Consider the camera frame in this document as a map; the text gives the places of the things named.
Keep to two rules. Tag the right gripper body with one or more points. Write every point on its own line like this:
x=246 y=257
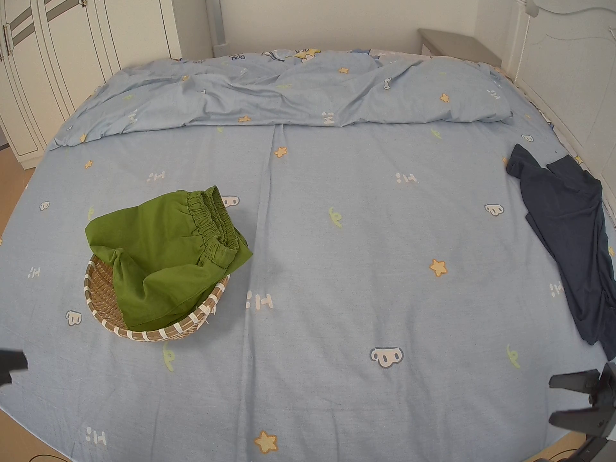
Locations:
x=607 y=392

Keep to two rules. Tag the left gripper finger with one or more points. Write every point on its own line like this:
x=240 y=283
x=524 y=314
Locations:
x=10 y=360

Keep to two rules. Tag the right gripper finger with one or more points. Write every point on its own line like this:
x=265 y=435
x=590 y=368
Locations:
x=582 y=420
x=577 y=381

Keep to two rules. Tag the green shorts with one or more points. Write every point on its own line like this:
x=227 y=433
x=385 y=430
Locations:
x=159 y=248

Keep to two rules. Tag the round woven basket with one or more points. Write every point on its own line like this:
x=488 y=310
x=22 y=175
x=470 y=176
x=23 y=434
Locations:
x=103 y=301

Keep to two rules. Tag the dark blue garment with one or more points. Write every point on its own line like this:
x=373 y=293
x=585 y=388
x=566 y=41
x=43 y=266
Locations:
x=572 y=229

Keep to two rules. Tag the bed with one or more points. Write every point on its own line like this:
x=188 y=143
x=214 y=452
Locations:
x=337 y=258

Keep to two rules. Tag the white wardrobe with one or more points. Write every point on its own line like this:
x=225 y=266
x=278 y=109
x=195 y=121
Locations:
x=86 y=41

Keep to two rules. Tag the grey bedside table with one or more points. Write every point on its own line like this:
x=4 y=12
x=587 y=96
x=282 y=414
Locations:
x=452 y=44

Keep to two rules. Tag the pale blue quilt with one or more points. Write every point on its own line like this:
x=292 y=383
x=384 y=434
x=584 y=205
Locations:
x=298 y=94

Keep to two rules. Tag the grey wall pipe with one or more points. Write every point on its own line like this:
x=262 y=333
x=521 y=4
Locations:
x=214 y=12

